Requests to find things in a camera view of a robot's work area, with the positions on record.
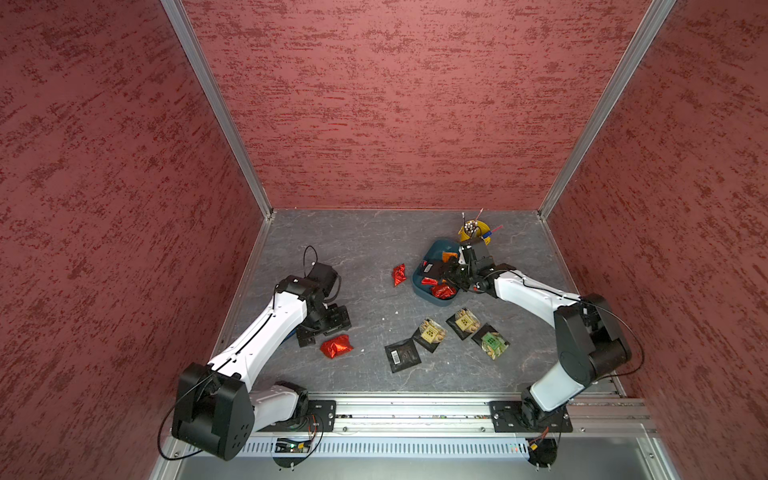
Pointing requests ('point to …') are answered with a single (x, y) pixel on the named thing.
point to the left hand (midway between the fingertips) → (331, 339)
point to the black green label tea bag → (491, 341)
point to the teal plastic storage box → (431, 265)
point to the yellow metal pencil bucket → (479, 232)
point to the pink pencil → (495, 229)
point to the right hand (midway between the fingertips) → (437, 275)
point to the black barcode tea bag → (402, 355)
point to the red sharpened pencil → (479, 213)
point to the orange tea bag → (447, 255)
